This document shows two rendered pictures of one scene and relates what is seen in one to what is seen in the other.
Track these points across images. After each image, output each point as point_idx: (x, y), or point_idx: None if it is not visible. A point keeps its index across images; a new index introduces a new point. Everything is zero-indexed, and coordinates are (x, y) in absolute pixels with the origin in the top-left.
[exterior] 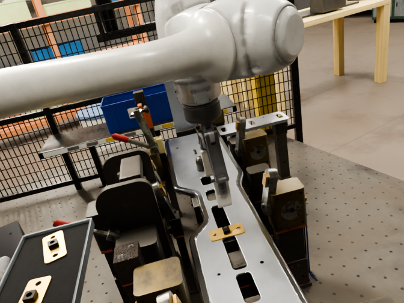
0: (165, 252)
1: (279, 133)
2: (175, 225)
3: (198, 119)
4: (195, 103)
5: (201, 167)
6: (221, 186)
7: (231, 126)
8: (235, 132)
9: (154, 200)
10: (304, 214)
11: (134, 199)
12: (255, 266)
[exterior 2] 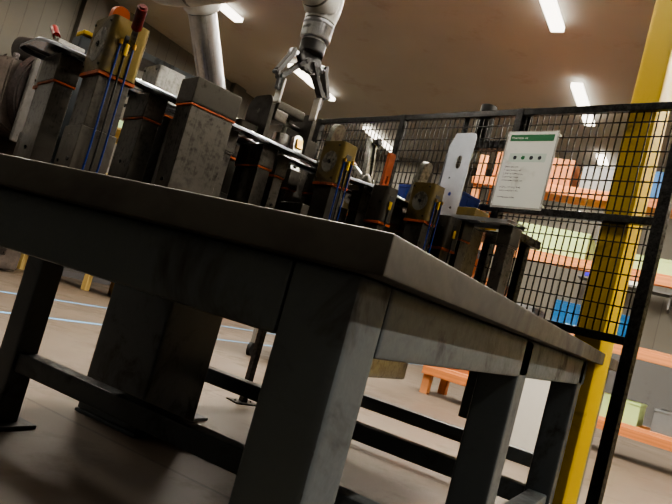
0: None
1: (498, 242)
2: (286, 175)
3: (299, 46)
4: (301, 33)
5: None
6: (277, 80)
7: (462, 219)
8: (451, 214)
9: (269, 111)
10: (334, 170)
11: (262, 107)
12: (252, 136)
